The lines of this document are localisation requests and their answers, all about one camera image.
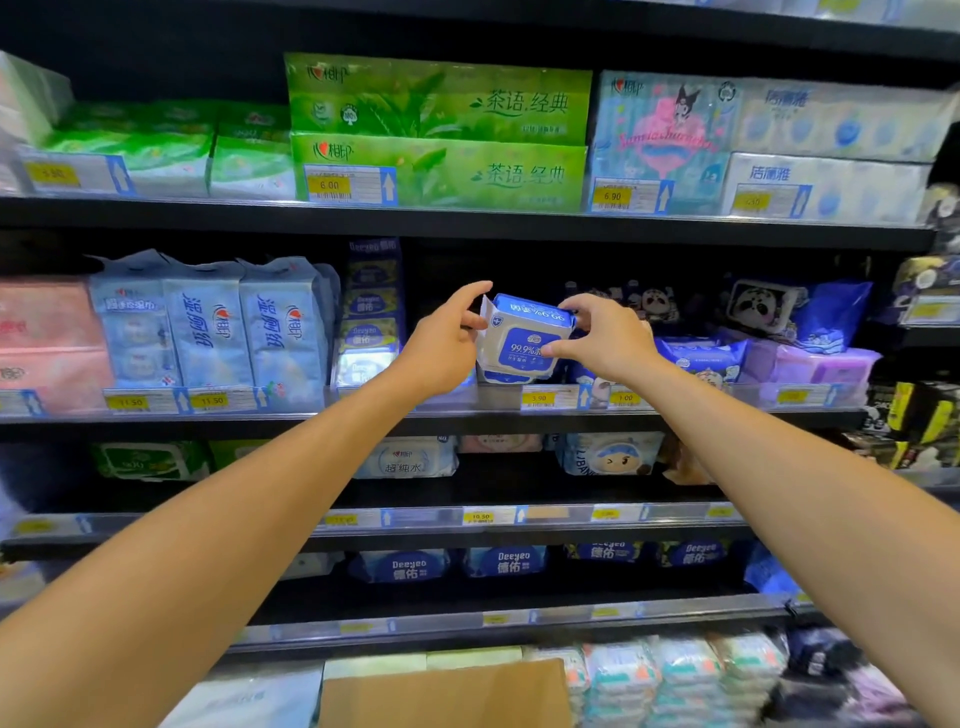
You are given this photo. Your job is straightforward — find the green leaf tissue box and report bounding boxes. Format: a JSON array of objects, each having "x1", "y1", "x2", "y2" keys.
[
  {"x1": 290, "y1": 133, "x2": 589, "y2": 214},
  {"x1": 284, "y1": 51, "x2": 594, "y2": 147}
]

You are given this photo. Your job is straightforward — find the brown cardboard sheet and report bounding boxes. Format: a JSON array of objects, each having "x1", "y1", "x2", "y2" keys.
[{"x1": 318, "y1": 658, "x2": 576, "y2": 728}]

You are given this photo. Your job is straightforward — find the person's left hand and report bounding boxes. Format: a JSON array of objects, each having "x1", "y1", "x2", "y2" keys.
[{"x1": 395, "y1": 281, "x2": 494, "y2": 399}]

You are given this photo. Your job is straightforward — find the dark purple packs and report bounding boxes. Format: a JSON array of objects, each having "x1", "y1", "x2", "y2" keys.
[{"x1": 776, "y1": 625, "x2": 927, "y2": 728}]

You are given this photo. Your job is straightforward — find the plain white wipes pack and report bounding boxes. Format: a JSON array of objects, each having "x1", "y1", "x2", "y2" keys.
[{"x1": 279, "y1": 552, "x2": 347, "y2": 582}]

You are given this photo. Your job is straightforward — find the light blue wipes bag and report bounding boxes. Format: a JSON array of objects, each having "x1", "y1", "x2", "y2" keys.
[
  {"x1": 162, "y1": 258, "x2": 257, "y2": 393},
  {"x1": 88, "y1": 250, "x2": 186, "y2": 392},
  {"x1": 237, "y1": 256, "x2": 341, "y2": 408}
]

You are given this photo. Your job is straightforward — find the stack of blue yellow packets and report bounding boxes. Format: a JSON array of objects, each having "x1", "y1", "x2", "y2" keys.
[{"x1": 332, "y1": 237, "x2": 407, "y2": 389}]

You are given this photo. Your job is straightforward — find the clear wrapped tissue pack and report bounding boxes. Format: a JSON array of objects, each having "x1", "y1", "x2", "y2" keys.
[{"x1": 0, "y1": 50, "x2": 75, "y2": 198}]

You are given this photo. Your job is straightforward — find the blue cartoon face wipes pack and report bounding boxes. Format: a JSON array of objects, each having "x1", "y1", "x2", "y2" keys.
[{"x1": 555, "y1": 432, "x2": 667, "y2": 478}]

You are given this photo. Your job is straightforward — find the blue pink cartoon tissue pack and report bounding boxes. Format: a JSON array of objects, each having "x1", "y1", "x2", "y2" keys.
[{"x1": 588, "y1": 70, "x2": 744, "y2": 216}]

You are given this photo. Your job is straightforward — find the white blue wet wipes pack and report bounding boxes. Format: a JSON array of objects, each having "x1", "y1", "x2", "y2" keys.
[{"x1": 476, "y1": 293, "x2": 578, "y2": 385}]

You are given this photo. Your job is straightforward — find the green white wipes pack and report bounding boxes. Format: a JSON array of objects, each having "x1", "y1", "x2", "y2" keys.
[{"x1": 92, "y1": 441, "x2": 213, "y2": 483}]

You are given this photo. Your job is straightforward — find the stack of pastel wipes packs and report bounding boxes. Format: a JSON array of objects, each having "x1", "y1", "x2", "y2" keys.
[{"x1": 523, "y1": 632, "x2": 790, "y2": 728}]

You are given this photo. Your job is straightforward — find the person's right forearm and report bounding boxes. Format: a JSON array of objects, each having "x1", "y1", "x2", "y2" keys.
[{"x1": 636, "y1": 358, "x2": 960, "y2": 728}]

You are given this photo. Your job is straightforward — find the blue white wipes packet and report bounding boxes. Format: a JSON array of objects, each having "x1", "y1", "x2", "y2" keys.
[{"x1": 654, "y1": 336, "x2": 751, "y2": 388}]

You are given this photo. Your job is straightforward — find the yellow white price label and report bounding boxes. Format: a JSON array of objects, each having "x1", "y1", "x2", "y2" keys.
[
  {"x1": 729, "y1": 183, "x2": 813, "y2": 220},
  {"x1": 590, "y1": 177, "x2": 676, "y2": 216},
  {"x1": 303, "y1": 165, "x2": 399, "y2": 207},
  {"x1": 18, "y1": 150, "x2": 136, "y2": 198}
]

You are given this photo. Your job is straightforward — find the dark blue white wipes pack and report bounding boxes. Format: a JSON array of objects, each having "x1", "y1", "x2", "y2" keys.
[
  {"x1": 348, "y1": 549, "x2": 452, "y2": 585},
  {"x1": 462, "y1": 545, "x2": 549, "y2": 579},
  {"x1": 658, "y1": 539, "x2": 729, "y2": 569},
  {"x1": 564, "y1": 541, "x2": 647, "y2": 564}
]

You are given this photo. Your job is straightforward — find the pale pink wipes pack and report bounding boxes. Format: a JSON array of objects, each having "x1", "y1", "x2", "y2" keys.
[{"x1": 458, "y1": 434, "x2": 546, "y2": 456}]

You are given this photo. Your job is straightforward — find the small cartoon wipes pack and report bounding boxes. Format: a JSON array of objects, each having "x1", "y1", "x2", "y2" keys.
[{"x1": 567, "y1": 363, "x2": 625, "y2": 411}]

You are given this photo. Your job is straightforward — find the large white tissue pack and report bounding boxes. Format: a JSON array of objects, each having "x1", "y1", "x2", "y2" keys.
[{"x1": 159, "y1": 663, "x2": 325, "y2": 728}]

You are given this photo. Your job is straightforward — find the white wipes pack blue print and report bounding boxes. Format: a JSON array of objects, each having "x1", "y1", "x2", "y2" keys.
[{"x1": 351, "y1": 435, "x2": 459, "y2": 480}]

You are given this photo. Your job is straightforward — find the bright blue plastic pack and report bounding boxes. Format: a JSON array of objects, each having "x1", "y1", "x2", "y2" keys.
[{"x1": 741, "y1": 543, "x2": 804, "y2": 598}]

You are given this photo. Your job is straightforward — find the panda face wipes pack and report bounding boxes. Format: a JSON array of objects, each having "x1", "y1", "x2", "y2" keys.
[{"x1": 722, "y1": 278, "x2": 801, "y2": 336}]

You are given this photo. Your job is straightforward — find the person's left forearm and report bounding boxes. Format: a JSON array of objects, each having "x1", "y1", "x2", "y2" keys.
[{"x1": 0, "y1": 377, "x2": 423, "y2": 728}]

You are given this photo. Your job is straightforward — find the white blue-dotted tissue pack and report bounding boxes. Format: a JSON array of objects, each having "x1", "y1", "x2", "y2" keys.
[
  {"x1": 731, "y1": 78, "x2": 959, "y2": 163},
  {"x1": 720, "y1": 153, "x2": 933, "y2": 227}
]

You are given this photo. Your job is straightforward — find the row of shelf price labels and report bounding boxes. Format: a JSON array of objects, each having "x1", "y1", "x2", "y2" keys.
[
  {"x1": 7, "y1": 501, "x2": 744, "y2": 537},
  {"x1": 330, "y1": 600, "x2": 646, "y2": 637},
  {"x1": 0, "y1": 382, "x2": 841, "y2": 417}
]

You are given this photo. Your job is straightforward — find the green white tissue pack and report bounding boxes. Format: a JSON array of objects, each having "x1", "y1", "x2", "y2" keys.
[
  {"x1": 39, "y1": 100, "x2": 219, "y2": 198},
  {"x1": 209, "y1": 103, "x2": 298, "y2": 202}
]

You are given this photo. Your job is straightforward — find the black yellow packs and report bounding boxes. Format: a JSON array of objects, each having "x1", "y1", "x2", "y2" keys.
[{"x1": 861, "y1": 381, "x2": 960, "y2": 471}]

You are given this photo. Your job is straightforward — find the dark blue wipes bag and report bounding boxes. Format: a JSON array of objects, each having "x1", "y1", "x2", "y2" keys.
[{"x1": 789, "y1": 280, "x2": 876, "y2": 354}]

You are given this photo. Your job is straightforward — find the black panda print packs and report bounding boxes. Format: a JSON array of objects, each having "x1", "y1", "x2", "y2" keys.
[{"x1": 564, "y1": 279, "x2": 682, "y2": 328}]

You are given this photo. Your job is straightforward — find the person's right hand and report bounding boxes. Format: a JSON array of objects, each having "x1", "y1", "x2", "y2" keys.
[{"x1": 540, "y1": 294, "x2": 663, "y2": 388}]

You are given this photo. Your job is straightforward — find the tan cartoon wipes pack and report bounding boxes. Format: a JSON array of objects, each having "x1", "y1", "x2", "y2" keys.
[{"x1": 663, "y1": 438, "x2": 715, "y2": 486}]

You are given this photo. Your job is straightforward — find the purple wipes pack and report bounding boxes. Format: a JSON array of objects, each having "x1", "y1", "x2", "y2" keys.
[{"x1": 716, "y1": 325, "x2": 883, "y2": 389}]

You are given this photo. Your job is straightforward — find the black shelf board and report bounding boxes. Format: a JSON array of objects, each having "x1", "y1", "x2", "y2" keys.
[
  {"x1": 0, "y1": 384, "x2": 873, "y2": 445},
  {"x1": 210, "y1": 0, "x2": 960, "y2": 61},
  {"x1": 0, "y1": 501, "x2": 755, "y2": 562},
  {"x1": 0, "y1": 195, "x2": 940, "y2": 254},
  {"x1": 223, "y1": 592, "x2": 820, "y2": 655}
]

